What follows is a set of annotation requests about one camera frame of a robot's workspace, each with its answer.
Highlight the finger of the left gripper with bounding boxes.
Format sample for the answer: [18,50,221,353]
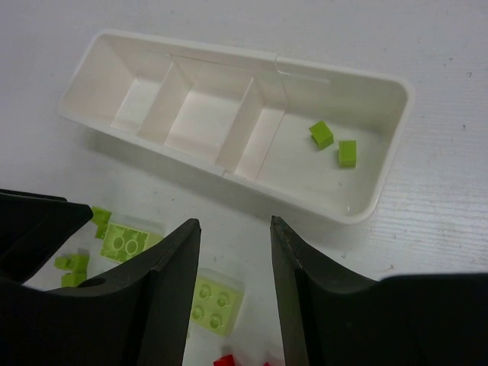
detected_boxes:
[1,189,93,284]

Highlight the small green lego curved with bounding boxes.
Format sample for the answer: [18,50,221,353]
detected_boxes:
[91,207,112,239]

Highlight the small green lego left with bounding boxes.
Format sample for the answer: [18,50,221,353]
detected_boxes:
[54,254,89,273]

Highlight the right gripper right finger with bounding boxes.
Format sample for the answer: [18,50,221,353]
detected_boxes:
[270,217,487,365]

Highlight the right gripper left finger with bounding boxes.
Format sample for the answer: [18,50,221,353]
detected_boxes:
[1,219,201,365]

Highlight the green 2x3 lego upper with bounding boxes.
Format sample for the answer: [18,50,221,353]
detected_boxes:
[100,223,163,263]

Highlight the small green lego piece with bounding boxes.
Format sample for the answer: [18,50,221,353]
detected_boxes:
[338,140,357,169]

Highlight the green 2x2 lego studs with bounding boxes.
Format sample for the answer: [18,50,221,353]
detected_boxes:
[190,276,244,337]

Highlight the small green lego cube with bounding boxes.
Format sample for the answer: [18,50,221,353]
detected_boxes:
[309,120,334,149]

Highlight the small green lego bottom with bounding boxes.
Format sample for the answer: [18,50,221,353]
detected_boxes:
[61,272,87,287]

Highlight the white three-compartment tray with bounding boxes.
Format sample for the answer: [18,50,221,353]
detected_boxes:
[58,30,415,225]

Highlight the red round lego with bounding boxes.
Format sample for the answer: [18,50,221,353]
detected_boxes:
[213,354,236,366]

